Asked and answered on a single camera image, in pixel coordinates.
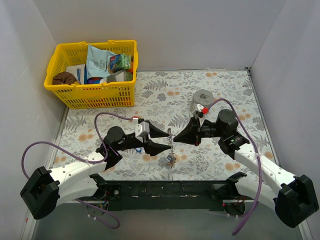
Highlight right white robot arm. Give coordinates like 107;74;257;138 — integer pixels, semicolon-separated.
173;109;319;228

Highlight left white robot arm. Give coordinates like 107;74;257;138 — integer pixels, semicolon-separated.
20;117;171;220

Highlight grey paper roll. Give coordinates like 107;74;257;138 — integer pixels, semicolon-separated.
190;89;214;115

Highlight floral table mat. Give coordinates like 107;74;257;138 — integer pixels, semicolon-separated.
51;70;278;181

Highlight yellow plastic basket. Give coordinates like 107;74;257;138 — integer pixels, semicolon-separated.
43;39;139;109

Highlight green blue carton box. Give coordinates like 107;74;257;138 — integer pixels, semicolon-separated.
108;53;132;72

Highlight white paper box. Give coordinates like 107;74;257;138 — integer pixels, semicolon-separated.
66;64;87;85

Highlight light blue chips bag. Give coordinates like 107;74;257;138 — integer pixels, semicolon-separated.
86;44;117;79

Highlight brown round object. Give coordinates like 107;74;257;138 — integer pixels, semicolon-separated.
52;71;77;85

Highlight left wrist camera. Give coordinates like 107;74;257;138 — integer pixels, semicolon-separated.
132;116;150;138

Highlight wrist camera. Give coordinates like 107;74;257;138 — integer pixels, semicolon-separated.
194;103;209;119
132;116;150;138

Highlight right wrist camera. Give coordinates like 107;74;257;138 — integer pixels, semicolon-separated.
194;103;209;119

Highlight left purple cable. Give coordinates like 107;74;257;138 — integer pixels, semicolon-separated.
21;112;136;230

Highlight purple cable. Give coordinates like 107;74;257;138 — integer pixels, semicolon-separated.
21;112;136;230
207;98;263;236

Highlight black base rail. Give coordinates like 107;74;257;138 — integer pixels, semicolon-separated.
79;176;248;215

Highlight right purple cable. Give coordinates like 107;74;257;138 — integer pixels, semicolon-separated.
207;98;263;236

